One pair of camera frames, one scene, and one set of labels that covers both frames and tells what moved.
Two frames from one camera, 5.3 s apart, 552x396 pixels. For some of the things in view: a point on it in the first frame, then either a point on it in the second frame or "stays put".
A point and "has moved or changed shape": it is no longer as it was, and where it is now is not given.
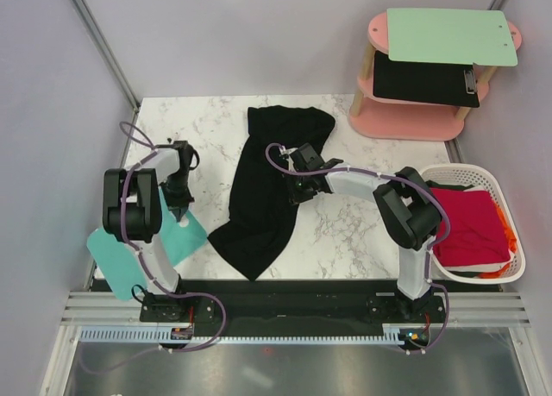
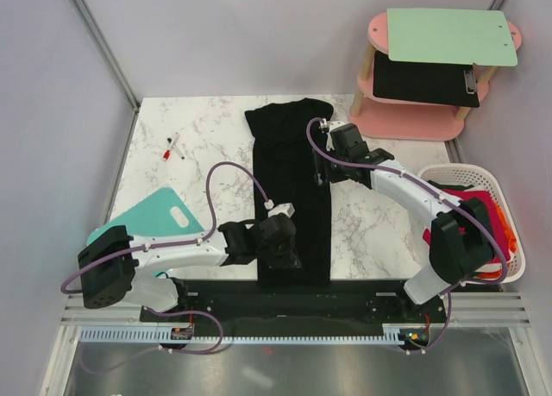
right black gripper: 295,198 -> 319,161
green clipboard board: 441,35 stays put
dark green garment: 433,184 stays put
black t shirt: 262,210 has moved or changed shape
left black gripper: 181,204 -> 289,260
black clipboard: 441,84 stays put
